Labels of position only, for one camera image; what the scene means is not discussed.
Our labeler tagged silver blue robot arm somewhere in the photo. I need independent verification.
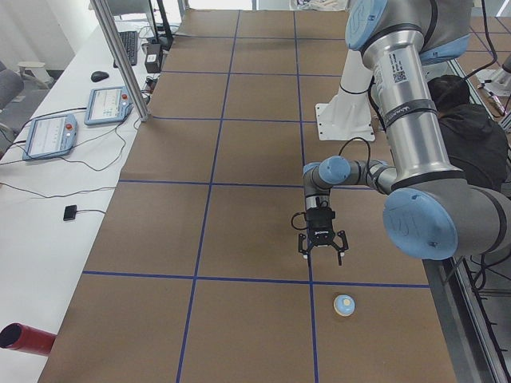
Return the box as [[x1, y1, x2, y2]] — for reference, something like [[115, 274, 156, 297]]
[[298, 1, 510, 260]]

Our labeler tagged red cylinder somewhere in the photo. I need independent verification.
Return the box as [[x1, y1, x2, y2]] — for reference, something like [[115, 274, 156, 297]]
[[1, 323, 56, 357]]

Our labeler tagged black monitor stand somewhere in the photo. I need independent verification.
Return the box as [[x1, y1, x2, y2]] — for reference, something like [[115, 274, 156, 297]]
[[156, 0, 174, 51]]

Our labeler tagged small black square puck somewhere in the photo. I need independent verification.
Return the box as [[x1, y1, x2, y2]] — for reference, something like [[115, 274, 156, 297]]
[[63, 204, 77, 222]]

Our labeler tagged brown paper table mat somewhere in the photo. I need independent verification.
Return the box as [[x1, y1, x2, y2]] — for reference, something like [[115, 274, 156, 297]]
[[40, 10, 456, 382]]

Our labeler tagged person in black jacket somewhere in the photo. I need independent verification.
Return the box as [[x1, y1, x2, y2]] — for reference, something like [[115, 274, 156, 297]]
[[427, 75, 508, 192]]

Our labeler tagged white camera mast pedestal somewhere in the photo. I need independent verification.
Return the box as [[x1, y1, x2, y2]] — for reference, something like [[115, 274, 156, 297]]
[[315, 49, 376, 142]]

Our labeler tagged black keyboard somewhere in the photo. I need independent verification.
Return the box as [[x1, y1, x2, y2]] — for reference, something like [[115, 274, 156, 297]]
[[118, 31, 138, 66]]

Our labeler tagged blue teach pendant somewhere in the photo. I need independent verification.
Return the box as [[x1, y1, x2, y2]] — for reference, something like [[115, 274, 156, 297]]
[[84, 86, 133, 126], [22, 114, 77, 161]]

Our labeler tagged far blue teach pendant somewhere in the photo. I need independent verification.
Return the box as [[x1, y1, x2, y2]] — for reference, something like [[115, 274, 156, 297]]
[[84, 86, 133, 126]]

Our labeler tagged blue white call bell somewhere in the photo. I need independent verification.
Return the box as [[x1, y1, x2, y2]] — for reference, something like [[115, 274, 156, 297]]
[[333, 294, 355, 317]]

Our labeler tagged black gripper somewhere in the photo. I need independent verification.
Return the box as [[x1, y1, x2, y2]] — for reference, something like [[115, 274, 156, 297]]
[[298, 207, 349, 267]]

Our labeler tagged black power adapter box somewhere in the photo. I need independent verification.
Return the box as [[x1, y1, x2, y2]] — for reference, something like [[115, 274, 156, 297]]
[[145, 44, 163, 73]]

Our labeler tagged near blue teach pendant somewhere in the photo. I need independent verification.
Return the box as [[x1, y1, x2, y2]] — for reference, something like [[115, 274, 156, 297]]
[[22, 114, 77, 161]]

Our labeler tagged black computer mouse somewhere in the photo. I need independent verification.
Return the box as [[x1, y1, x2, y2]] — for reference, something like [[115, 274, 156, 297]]
[[90, 71, 109, 83]]

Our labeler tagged aluminium frame post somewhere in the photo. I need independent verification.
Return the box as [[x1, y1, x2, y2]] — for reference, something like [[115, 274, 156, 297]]
[[90, 0, 149, 122]]

